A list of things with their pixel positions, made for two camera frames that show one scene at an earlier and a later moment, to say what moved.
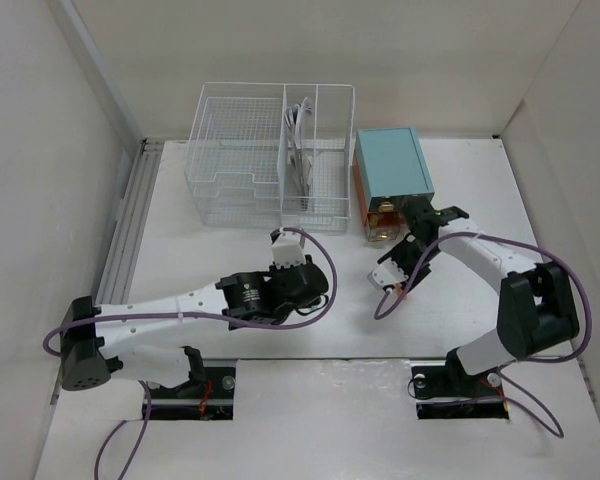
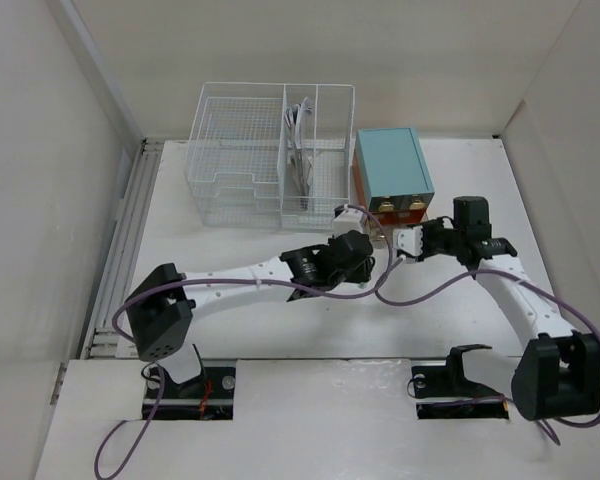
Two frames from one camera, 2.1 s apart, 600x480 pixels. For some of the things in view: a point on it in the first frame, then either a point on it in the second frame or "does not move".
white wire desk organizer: [266, 156] does not move
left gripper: [278, 272] → [360, 275]
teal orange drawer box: [389, 175] does not move
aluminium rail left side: [127, 237] does not move
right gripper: [395, 254] → [426, 227]
